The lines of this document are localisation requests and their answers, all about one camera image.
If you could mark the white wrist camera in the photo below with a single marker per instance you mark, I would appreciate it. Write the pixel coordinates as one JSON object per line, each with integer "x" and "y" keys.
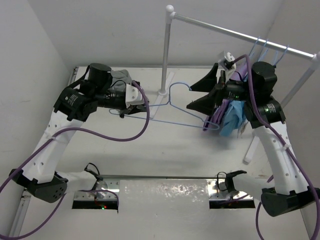
{"x": 227, "y": 61}
{"x": 133, "y": 96}

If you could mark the white patterned hanging garment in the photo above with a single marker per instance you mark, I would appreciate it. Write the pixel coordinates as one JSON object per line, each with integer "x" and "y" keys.
{"x": 241, "y": 129}

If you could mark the purple hanging garment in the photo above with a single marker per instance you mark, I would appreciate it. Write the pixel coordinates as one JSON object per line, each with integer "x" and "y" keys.
{"x": 217, "y": 118}

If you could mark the grey adidas t shirt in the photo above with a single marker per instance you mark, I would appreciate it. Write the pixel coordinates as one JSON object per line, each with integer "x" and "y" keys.
{"x": 120, "y": 79}

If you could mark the light blue hanging garment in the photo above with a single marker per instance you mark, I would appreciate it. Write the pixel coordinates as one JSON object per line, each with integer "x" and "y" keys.
{"x": 234, "y": 118}

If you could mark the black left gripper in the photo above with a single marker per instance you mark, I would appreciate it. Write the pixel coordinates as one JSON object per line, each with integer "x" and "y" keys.
{"x": 137, "y": 108}

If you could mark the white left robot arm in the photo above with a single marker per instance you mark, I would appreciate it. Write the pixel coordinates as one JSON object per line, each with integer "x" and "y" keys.
{"x": 94, "y": 89}

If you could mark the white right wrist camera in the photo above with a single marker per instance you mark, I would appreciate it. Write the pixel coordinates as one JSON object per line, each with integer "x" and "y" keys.
{"x": 227, "y": 61}

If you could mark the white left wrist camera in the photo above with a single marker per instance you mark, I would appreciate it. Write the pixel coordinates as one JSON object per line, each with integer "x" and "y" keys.
{"x": 133, "y": 96}

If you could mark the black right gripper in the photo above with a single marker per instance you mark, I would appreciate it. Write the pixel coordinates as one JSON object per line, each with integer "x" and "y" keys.
{"x": 206, "y": 103}

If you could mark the blue hanger on rack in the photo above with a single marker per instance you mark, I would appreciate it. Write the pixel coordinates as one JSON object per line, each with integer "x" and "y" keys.
{"x": 264, "y": 51}
{"x": 252, "y": 51}
{"x": 277, "y": 60}

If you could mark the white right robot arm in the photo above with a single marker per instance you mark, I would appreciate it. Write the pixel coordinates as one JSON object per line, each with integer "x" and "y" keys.
{"x": 290, "y": 190}

